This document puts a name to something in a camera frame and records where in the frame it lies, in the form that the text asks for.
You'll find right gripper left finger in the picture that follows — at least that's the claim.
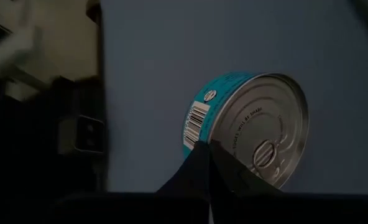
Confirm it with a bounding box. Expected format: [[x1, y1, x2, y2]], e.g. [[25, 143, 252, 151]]
[[58, 140, 211, 224]]

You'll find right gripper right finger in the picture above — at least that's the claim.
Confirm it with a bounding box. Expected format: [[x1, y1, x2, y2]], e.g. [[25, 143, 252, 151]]
[[209, 139, 368, 224]]

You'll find teal label tuna can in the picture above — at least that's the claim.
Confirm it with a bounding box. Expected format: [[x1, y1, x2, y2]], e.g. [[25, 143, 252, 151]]
[[181, 71, 310, 190]]

